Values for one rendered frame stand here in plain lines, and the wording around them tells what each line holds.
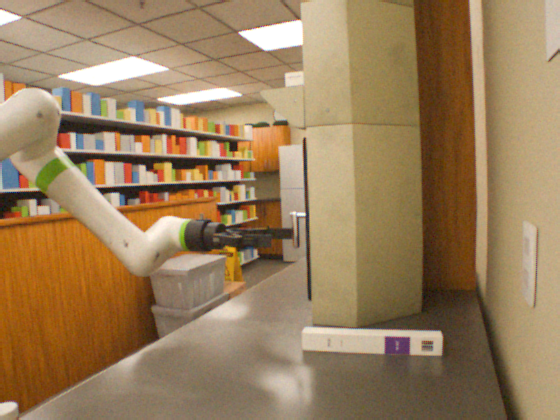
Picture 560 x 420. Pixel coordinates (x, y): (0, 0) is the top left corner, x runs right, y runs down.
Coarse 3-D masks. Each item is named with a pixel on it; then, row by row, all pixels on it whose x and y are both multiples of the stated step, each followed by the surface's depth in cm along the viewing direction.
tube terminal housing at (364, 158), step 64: (320, 0) 89; (320, 64) 90; (384, 64) 92; (320, 128) 92; (384, 128) 93; (320, 192) 93; (384, 192) 94; (320, 256) 95; (384, 256) 95; (320, 320) 96; (384, 320) 96
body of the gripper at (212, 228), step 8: (208, 224) 110; (216, 224) 109; (224, 224) 112; (208, 232) 108; (216, 232) 109; (224, 232) 110; (240, 232) 110; (208, 240) 108; (208, 248) 110; (216, 248) 110
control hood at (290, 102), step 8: (280, 88) 95; (288, 88) 94; (296, 88) 93; (264, 96) 96; (272, 96) 96; (280, 96) 95; (288, 96) 94; (296, 96) 93; (304, 96) 93; (272, 104) 96; (280, 104) 95; (288, 104) 94; (296, 104) 94; (304, 104) 93; (280, 112) 95; (288, 112) 94; (296, 112) 94; (304, 112) 93; (288, 120) 95; (296, 120) 94; (304, 120) 93; (304, 128) 96
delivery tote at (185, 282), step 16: (192, 256) 351; (208, 256) 349; (224, 256) 346; (160, 272) 305; (176, 272) 299; (192, 272) 301; (208, 272) 325; (224, 272) 349; (160, 288) 310; (176, 288) 304; (192, 288) 305; (208, 288) 327; (160, 304) 313; (176, 304) 307; (192, 304) 306
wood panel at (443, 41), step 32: (416, 0) 115; (448, 0) 111; (416, 32) 116; (448, 32) 112; (448, 64) 113; (448, 96) 114; (448, 128) 115; (448, 160) 116; (448, 192) 117; (448, 224) 118; (448, 256) 118; (448, 288) 119
